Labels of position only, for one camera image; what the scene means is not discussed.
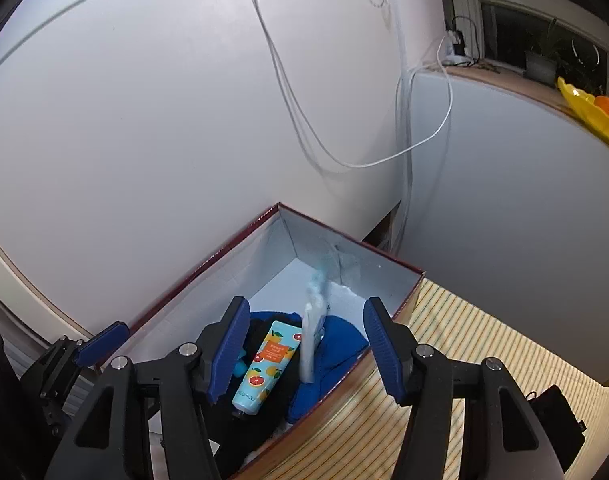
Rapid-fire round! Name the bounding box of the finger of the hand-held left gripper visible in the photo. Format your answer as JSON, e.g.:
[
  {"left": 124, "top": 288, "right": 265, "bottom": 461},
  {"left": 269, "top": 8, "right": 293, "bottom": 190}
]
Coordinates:
[{"left": 32, "top": 320, "right": 130, "bottom": 426}]

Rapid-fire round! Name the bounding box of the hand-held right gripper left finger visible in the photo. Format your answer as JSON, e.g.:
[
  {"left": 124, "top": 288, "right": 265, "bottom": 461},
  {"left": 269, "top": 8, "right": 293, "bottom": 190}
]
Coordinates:
[{"left": 44, "top": 296, "right": 252, "bottom": 480}]

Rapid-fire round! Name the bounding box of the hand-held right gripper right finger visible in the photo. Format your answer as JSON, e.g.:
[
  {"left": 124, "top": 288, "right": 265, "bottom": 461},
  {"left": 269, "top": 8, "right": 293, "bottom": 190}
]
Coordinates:
[{"left": 362, "top": 296, "right": 568, "bottom": 480}]

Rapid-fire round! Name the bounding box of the light blue fruit-print tube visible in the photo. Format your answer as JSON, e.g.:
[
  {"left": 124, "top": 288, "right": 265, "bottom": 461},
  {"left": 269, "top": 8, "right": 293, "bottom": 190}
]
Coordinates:
[{"left": 231, "top": 321, "right": 304, "bottom": 418}]

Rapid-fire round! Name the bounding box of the blue terry towel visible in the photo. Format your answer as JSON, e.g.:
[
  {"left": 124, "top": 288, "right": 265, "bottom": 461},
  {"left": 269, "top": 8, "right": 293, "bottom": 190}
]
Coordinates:
[{"left": 284, "top": 311, "right": 371, "bottom": 423}]

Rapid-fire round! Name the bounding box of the small white packet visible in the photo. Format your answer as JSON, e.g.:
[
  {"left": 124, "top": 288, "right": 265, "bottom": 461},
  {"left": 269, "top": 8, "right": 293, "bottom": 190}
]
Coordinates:
[{"left": 298, "top": 255, "right": 331, "bottom": 385}]

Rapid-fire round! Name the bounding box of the red-brown cardboard box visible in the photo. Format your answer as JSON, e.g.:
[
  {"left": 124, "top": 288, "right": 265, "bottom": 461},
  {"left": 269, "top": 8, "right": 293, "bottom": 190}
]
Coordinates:
[{"left": 119, "top": 202, "right": 426, "bottom": 480}]

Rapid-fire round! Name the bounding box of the yellow striped tablecloth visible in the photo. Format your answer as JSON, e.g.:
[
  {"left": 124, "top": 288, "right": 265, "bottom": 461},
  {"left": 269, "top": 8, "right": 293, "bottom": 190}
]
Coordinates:
[{"left": 254, "top": 277, "right": 609, "bottom": 480}]

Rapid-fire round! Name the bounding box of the black pouch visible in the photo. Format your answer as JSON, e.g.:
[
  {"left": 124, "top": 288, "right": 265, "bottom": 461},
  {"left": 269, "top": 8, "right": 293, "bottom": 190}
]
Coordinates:
[{"left": 527, "top": 385, "right": 586, "bottom": 473}]

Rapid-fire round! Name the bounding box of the wooden window sill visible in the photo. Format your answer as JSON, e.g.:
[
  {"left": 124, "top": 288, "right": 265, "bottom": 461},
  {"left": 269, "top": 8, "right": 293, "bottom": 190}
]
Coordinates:
[{"left": 425, "top": 60, "right": 585, "bottom": 111}]

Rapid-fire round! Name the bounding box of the yellow bowl with orange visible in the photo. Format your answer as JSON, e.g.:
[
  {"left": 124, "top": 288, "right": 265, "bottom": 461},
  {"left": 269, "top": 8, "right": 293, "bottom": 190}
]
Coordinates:
[{"left": 557, "top": 76, "right": 609, "bottom": 157}]

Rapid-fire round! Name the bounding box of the potted plant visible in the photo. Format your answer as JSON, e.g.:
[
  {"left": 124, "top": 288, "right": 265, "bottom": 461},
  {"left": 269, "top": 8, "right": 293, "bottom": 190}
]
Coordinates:
[{"left": 523, "top": 17, "right": 573, "bottom": 86}]

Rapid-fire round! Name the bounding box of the window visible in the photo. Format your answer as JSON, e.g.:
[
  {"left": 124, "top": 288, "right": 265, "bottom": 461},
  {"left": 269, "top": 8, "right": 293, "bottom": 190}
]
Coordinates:
[{"left": 472, "top": 0, "right": 609, "bottom": 86}]

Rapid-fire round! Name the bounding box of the white looped cable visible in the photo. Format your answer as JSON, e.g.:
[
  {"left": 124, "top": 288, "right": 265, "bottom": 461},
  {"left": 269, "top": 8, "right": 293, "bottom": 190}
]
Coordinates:
[{"left": 237, "top": 0, "right": 454, "bottom": 171}]

